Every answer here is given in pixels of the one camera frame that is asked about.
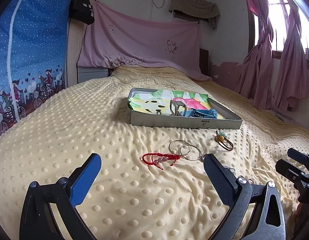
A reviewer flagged brown hair tie with beads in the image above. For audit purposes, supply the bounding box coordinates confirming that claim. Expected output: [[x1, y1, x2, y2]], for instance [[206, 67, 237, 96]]
[[214, 130, 234, 152]]

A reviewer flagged light blue smart watch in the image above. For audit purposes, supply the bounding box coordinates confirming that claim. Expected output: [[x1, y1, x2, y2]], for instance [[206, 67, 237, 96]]
[[186, 108, 218, 119]]

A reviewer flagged red cord bracelet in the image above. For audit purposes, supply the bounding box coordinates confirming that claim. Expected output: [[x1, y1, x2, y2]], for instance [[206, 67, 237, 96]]
[[141, 152, 182, 170]]

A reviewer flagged right hand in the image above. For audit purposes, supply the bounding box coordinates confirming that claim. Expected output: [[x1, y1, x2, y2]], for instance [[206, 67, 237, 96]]
[[294, 203, 309, 234]]

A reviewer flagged right pink window curtain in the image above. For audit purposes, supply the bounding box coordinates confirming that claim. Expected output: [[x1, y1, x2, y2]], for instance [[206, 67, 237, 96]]
[[272, 0, 309, 112]]

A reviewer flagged pink window curtain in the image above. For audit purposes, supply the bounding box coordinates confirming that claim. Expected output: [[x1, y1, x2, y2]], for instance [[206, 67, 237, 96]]
[[235, 0, 273, 110], [272, 0, 309, 112]]

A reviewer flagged left pink window curtain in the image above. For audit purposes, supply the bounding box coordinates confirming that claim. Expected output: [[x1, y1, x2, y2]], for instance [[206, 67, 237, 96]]
[[235, 0, 273, 110]]

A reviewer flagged yellow dotted blanket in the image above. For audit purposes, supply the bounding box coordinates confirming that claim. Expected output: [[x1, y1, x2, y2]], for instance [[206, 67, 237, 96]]
[[0, 67, 309, 239]]

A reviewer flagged grey small rack holder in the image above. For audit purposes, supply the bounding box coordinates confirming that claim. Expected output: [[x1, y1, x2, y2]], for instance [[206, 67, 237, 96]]
[[169, 100, 187, 116]]

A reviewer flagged colourful drawing paper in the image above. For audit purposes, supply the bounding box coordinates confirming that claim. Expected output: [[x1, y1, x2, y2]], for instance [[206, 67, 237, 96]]
[[128, 89, 225, 119]]

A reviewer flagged grey shallow tray box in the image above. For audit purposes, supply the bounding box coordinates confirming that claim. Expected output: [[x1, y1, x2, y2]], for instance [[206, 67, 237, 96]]
[[128, 88, 242, 129]]

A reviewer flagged wooden headboard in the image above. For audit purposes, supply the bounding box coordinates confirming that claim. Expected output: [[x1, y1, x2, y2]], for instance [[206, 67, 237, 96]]
[[65, 19, 112, 87]]

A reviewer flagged window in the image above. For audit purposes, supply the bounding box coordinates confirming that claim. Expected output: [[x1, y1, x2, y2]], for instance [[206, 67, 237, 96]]
[[248, 0, 309, 71]]

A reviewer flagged blue patterned curtain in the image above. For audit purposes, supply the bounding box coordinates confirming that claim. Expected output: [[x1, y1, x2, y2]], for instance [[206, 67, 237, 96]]
[[0, 0, 71, 136]]

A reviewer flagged olive cloth on shelf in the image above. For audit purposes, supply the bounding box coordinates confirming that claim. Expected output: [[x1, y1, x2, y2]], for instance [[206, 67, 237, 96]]
[[169, 0, 220, 30]]

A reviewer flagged pink cloth on headboard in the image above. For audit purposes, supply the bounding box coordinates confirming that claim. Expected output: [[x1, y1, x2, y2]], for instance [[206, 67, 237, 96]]
[[77, 2, 210, 81]]

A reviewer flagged black hanging bag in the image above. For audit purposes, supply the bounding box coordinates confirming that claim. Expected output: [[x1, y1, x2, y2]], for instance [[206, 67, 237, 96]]
[[69, 0, 95, 25]]

